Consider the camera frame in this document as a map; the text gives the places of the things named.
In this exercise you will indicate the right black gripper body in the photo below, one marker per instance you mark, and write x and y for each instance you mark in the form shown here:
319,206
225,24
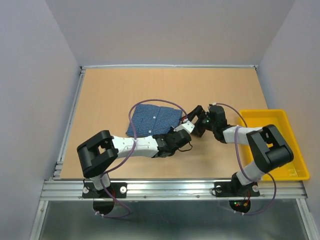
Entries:
211,125

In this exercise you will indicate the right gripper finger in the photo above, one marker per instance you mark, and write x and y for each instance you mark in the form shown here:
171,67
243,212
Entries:
196,116
200,126

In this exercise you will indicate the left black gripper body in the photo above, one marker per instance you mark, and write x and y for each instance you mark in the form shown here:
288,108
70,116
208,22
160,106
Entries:
167,134

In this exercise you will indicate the blue plaid long sleeve shirt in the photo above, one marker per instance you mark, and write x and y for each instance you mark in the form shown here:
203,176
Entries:
149,119

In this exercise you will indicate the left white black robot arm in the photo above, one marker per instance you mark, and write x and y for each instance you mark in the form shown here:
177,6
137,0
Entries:
100,151

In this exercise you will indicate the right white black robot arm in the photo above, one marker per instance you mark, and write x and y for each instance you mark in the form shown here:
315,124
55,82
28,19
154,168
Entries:
267,145

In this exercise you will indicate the yellow plastic tray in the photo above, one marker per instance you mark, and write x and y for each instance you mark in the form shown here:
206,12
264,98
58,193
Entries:
297,169

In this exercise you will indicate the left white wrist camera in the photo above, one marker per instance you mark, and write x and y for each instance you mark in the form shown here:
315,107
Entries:
186,125

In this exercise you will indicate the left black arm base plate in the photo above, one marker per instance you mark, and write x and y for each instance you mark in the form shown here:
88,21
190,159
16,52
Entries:
116,189

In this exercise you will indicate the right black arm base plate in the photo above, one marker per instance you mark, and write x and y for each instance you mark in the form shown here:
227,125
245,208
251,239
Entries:
224,189

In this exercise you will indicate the aluminium front rail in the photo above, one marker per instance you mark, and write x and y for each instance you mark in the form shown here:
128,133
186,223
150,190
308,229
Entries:
161,190

